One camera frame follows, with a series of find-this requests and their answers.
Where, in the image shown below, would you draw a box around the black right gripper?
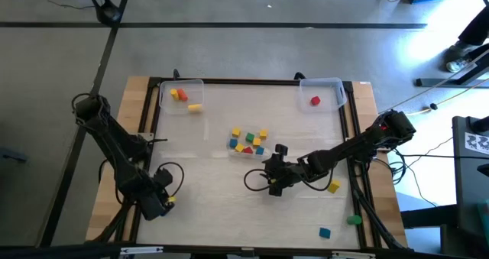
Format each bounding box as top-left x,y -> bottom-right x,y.
263,155 -> 306,197

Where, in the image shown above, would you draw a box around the light wooden table board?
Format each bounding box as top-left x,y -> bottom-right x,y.
86,75 -> 409,248

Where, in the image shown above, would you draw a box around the clear plastic bin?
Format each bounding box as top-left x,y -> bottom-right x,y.
158,78 -> 206,116
299,77 -> 348,113
226,125 -> 273,161

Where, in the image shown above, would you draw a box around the black crossbar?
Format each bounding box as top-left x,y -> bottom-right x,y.
0,243 -> 489,259

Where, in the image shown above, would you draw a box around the black cart base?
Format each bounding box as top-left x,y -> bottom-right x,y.
400,203 -> 459,229

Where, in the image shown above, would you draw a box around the black cart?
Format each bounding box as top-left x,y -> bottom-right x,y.
452,115 -> 489,252

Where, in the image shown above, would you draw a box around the black stand base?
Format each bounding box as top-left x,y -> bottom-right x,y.
81,0 -> 124,26

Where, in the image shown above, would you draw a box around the black stand foot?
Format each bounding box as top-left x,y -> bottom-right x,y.
415,58 -> 489,88

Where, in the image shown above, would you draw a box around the white printed sticker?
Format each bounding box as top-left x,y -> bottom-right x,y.
464,131 -> 489,156

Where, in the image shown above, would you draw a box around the person's shoe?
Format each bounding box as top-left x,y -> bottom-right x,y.
445,40 -> 474,61
445,58 -> 473,73

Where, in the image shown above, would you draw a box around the person's leg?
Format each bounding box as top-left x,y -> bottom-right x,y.
468,43 -> 489,61
458,6 -> 489,48

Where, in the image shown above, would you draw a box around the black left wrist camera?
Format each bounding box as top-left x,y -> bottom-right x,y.
154,167 -> 175,187

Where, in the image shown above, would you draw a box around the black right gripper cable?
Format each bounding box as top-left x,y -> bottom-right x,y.
243,168 -> 276,193

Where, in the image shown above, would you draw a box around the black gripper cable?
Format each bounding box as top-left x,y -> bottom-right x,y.
243,168 -> 276,193
156,161 -> 185,199

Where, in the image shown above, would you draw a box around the black cable bundle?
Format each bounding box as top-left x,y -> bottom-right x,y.
353,163 -> 406,249
97,197 -> 148,244

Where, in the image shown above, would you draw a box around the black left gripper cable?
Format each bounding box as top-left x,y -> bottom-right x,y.
156,161 -> 185,199

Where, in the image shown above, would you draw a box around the long silver bracket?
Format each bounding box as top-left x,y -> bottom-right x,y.
119,245 -> 164,256
330,251 -> 377,259

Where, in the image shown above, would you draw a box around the black cable loop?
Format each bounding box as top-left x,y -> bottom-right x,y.
98,151 -> 129,186

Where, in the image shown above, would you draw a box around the black table frame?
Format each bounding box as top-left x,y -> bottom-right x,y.
128,76 -> 381,252

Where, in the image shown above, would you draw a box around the tangled black blue cables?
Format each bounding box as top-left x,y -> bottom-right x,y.
372,147 -> 408,186

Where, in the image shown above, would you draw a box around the thin black cable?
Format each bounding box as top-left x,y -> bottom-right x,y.
404,144 -> 442,209

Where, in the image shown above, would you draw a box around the straight black cable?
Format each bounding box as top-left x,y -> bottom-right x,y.
395,153 -> 489,161

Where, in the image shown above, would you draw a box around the beige floor cable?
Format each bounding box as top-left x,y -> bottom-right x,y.
377,52 -> 486,115
404,77 -> 489,117

